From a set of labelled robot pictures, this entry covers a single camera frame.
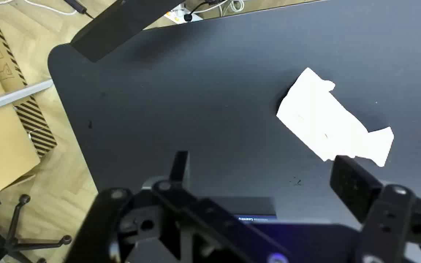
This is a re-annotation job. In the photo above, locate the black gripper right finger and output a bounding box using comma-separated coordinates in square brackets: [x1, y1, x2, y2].
[328, 156, 421, 263]

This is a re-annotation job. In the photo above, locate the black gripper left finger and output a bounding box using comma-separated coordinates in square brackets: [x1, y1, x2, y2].
[64, 150, 290, 263]

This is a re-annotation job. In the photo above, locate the white printed towel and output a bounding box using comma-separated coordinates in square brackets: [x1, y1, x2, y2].
[274, 66, 396, 169]

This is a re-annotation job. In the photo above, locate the black chair base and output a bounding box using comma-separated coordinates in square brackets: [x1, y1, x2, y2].
[0, 194, 73, 263]

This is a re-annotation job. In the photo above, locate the cardboard box with striped tape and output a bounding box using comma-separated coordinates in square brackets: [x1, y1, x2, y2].
[0, 9, 58, 195]

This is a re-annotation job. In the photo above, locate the black cable with round connector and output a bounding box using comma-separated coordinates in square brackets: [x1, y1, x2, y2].
[182, 0, 222, 24]

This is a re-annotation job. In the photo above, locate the white metal rail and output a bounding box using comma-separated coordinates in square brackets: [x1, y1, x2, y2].
[0, 80, 55, 119]

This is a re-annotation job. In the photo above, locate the black cable with plug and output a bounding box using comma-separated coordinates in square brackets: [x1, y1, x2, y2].
[62, 0, 94, 21]

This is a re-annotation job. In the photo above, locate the white cable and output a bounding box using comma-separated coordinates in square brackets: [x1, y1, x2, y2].
[23, 0, 77, 18]

